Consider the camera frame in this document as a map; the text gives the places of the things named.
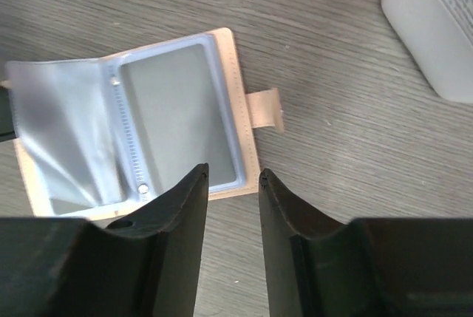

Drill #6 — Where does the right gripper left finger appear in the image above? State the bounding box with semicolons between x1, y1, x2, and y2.
1;164;209;316

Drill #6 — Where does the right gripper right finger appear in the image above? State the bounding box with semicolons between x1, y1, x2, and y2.
259;169;472;316

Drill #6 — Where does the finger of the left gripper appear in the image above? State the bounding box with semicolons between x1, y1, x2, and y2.
0;86;16;143

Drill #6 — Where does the beige card holder wallet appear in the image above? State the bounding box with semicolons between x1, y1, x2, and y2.
5;27;284;220

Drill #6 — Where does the white bottle grey cap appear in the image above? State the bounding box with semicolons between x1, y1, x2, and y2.
381;0;472;103

